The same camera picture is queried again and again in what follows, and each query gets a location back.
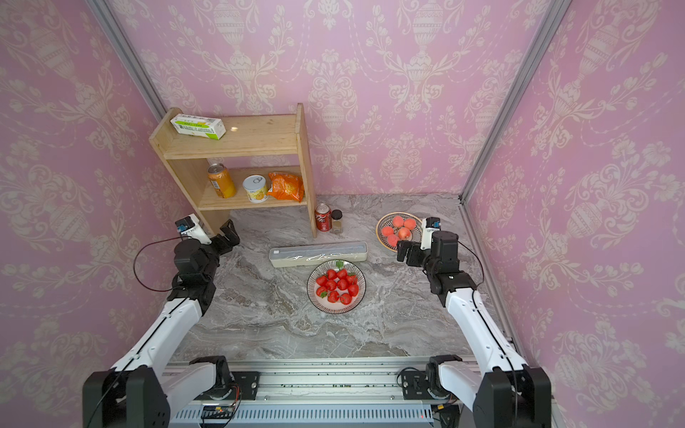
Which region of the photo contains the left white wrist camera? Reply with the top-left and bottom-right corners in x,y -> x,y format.
175,213 -> 212,245

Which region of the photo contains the striped plate of strawberries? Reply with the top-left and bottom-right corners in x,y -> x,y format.
307,260 -> 367,315

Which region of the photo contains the peach fruit pile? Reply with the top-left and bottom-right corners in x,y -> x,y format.
381,215 -> 417,248

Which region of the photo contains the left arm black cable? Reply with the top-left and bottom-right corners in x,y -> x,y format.
132,236 -> 186,294

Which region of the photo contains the small brown spice jar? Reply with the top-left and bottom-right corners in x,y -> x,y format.
331,210 -> 344,234

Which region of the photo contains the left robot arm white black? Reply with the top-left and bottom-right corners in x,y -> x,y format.
82,216 -> 242,427

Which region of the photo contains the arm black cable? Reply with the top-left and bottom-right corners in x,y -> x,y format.
457,240 -> 486,290
132,236 -> 186,294

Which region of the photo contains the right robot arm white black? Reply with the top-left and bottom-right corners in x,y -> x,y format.
397,230 -> 552,427

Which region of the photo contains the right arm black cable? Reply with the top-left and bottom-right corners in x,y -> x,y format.
457,240 -> 486,290

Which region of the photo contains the wooden two-tier shelf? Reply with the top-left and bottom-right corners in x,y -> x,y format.
149,103 -> 318,235

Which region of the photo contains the small electronics board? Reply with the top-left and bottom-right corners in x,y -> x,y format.
201,405 -> 235,423

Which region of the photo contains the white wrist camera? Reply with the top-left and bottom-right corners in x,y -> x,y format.
175,213 -> 212,245
420,217 -> 442,251

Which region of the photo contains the red soda can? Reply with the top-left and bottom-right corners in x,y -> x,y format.
315,203 -> 332,232

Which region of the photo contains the orange drink can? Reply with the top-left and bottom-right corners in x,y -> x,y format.
207,163 -> 237,199

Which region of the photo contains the white green carton box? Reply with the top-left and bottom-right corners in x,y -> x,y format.
171,114 -> 226,140

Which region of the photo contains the white yellow cup container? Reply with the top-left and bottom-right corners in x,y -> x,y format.
243,175 -> 269,203

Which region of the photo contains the patterned plate with peaches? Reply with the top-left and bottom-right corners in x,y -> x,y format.
375,211 -> 429,253

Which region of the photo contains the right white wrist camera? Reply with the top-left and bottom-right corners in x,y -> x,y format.
420,217 -> 442,251

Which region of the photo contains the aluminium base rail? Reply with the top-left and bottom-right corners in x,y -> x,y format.
106,355 -> 558,428

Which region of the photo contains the orange snack bag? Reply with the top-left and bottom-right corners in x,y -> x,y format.
268,171 -> 305,203

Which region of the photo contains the red strawberries pile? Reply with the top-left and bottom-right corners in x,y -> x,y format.
314,269 -> 360,307

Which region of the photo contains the beige plastic wrap dispenser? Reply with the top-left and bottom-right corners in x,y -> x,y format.
269,241 -> 369,269

